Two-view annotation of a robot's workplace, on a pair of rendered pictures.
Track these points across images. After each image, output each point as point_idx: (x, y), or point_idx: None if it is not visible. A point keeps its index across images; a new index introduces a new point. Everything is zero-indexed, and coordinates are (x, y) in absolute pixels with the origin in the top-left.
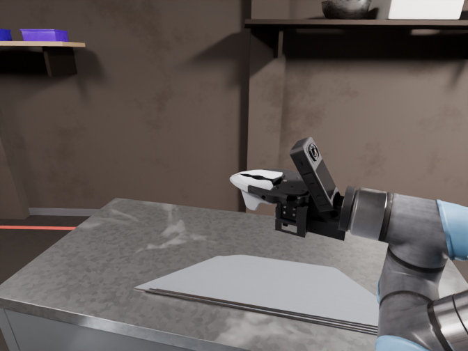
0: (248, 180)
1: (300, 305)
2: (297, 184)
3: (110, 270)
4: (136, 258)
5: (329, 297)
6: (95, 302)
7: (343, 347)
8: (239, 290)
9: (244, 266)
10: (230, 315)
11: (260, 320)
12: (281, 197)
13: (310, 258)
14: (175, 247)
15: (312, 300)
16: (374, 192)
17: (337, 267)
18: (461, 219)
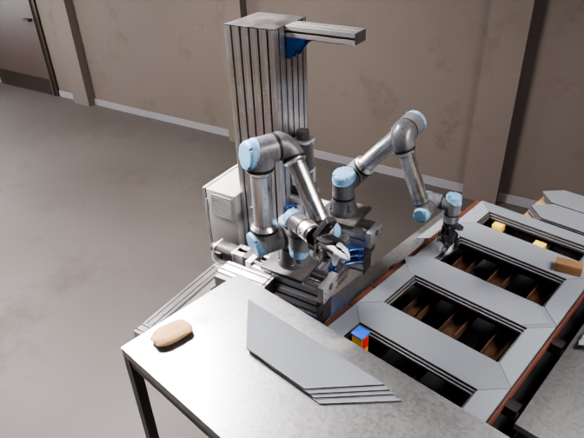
0: (344, 249)
1: (296, 335)
2: (328, 237)
3: (421, 430)
4: (395, 435)
5: (275, 332)
6: (431, 401)
7: (292, 317)
8: (326, 358)
9: (308, 375)
10: (340, 355)
11: (323, 345)
12: (339, 238)
13: (246, 370)
14: (355, 434)
15: (287, 335)
16: (308, 222)
17: (236, 355)
18: (297, 209)
